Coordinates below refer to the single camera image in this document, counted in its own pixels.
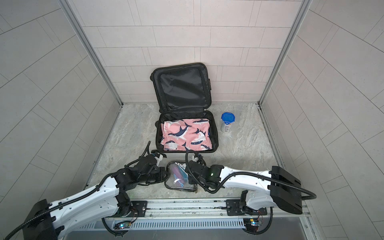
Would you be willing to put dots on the blue lidded plastic cup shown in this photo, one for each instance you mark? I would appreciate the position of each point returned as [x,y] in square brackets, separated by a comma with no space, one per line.
[227,120]

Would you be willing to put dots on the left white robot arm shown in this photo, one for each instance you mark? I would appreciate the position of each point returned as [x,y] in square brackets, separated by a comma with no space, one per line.
[40,224]

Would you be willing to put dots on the left green circuit board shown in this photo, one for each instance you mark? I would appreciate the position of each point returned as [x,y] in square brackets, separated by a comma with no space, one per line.
[122,225]

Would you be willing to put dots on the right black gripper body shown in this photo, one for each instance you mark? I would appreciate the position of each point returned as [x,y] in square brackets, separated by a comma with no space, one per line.
[192,180]

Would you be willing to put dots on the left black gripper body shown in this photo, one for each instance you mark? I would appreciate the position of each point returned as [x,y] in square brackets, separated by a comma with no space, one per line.
[154,177]

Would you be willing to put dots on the aluminium mounting rail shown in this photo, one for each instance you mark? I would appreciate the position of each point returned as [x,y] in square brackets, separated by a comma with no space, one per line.
[192,207]

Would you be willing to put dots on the right green circuit board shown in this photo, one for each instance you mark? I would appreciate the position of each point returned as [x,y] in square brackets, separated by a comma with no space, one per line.
[252,225]

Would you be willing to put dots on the pink shark print garment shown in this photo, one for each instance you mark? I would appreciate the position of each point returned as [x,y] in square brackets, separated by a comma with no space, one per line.
[186,134]

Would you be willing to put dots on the black open suitcase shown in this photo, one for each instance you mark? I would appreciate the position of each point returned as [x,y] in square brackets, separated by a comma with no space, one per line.
[184,92]

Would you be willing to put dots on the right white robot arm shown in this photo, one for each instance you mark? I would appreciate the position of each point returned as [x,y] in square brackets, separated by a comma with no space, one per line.
[267,189]

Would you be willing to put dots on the green circuit board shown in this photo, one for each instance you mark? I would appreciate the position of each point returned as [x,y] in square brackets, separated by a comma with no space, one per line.
[252,225]
[122,225]

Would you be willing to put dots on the clear toiletry pouch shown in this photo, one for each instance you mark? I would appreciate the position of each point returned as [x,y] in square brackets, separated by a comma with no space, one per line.
[178,179]

